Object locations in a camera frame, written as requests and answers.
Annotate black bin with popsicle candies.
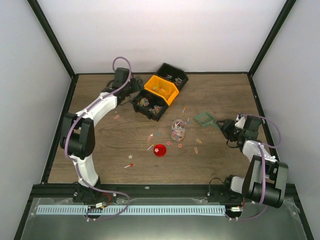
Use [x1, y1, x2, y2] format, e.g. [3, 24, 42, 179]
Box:
[130, 89, 169, 122]

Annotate green slotted plastic scoop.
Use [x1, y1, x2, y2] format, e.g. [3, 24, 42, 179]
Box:
[193, 111, 221, 131]

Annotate black bin with lollipops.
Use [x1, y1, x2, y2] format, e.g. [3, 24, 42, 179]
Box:
[155, 63, 189, 91]

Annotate orange bin with gummies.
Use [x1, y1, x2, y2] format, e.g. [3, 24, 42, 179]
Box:
[144, 75, 180, 106]

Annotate clear plastic jar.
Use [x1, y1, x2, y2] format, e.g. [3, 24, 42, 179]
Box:
[171, 119, 186, 142]

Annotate red round lid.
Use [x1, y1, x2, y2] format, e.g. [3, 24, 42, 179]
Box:
[153, 144, 167, 157]

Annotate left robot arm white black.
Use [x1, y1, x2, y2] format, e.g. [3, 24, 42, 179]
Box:
[60, 67, 143, 202]

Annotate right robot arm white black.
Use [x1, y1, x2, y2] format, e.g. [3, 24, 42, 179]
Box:
[215, 113, 289, 208]

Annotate popsicle candy right of jar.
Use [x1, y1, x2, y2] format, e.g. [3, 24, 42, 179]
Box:
[196, 138, 203, 144]

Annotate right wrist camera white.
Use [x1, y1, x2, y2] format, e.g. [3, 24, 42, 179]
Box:
[234, 112, 246, 129]

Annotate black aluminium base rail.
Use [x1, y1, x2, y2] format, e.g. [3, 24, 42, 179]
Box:
[31, 183, 297, 203]

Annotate light blue slotted cable duct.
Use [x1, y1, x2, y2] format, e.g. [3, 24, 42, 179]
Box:
[35, 205, 226, 216]

